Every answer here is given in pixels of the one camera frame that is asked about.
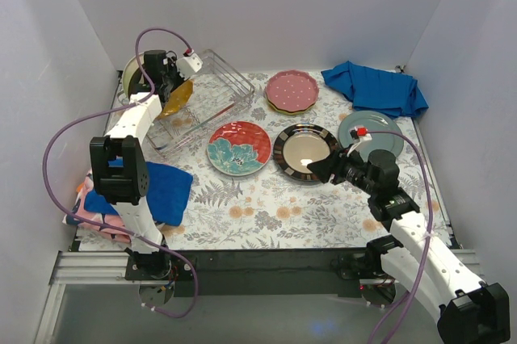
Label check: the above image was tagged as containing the yellow polka dot plate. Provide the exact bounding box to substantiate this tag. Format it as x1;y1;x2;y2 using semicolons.
158;80;194;119

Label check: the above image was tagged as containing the black checkered rim plate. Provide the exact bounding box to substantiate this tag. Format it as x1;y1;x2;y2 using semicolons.
273;124;338;182

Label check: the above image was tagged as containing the grey-blue plate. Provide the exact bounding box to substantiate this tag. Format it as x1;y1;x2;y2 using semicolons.
338;111;404;162

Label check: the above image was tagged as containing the green polka dot plate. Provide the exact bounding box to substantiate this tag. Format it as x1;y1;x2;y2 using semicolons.
267;102;315;116

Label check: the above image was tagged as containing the pink polka dot plate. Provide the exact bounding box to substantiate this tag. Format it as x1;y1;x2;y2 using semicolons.
264;69;319;111

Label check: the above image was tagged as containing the red blue floral plate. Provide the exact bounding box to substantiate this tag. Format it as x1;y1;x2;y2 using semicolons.
207;120;271;177

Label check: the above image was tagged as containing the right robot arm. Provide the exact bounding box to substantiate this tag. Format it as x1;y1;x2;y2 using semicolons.
308;150;511;343

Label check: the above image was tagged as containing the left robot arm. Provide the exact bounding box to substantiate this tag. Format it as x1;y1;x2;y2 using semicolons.
90;50;192;279

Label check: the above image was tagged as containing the brown rim beige plate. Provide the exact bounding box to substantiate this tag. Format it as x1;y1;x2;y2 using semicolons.
128;67;149;96

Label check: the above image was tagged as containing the cream plate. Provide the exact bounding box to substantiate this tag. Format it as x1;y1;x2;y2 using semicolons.
121;57;139;103

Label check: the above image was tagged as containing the floral tablecloth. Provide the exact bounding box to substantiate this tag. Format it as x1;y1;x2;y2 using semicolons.
143;71;428;250

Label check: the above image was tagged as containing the blue cloth at back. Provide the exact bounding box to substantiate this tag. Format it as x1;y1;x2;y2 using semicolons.
322;61;429;119

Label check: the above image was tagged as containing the blue folded towel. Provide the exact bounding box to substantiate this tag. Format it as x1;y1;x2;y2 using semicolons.
82;157;194;227

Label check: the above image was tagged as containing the pink patterned cloth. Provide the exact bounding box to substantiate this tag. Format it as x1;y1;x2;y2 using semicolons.
62;170;130;245

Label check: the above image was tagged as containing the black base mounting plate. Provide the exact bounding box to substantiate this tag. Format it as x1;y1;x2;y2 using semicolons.
124;247;405;299

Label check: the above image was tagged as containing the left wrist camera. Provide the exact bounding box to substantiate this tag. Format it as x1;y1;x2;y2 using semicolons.
176;53;203;80

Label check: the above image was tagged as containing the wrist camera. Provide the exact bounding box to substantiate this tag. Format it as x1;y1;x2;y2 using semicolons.
176;53;203;80
347;126;372;156

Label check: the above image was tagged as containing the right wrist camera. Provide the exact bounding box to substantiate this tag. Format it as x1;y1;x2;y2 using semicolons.
347;126;372;156

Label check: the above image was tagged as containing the wire dish rack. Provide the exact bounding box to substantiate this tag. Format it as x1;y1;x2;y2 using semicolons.
144;49;255;158

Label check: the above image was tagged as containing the aluminium frame rail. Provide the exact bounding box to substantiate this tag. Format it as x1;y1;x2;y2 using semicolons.
34;250;485;344

